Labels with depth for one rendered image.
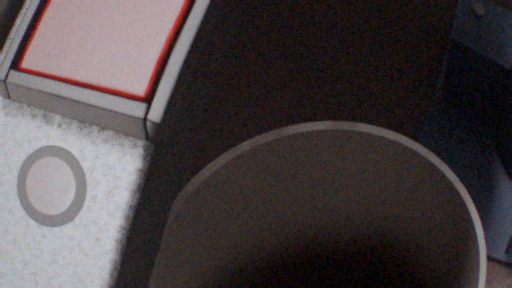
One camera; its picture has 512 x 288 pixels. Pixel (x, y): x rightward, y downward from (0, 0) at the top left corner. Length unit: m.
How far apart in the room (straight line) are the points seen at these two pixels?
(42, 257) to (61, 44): 0.08
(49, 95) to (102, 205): 0.04
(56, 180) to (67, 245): 0.02
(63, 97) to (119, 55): 0.03
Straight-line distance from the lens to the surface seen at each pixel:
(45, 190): 0.40
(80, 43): 0.41
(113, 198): 0.39
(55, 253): 0.39
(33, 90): 0.40
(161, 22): 0.41
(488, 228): 1.38
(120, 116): 0.39
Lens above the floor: 1.28
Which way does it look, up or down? 65 degrees down
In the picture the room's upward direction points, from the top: 2 degrees counter-clockwise
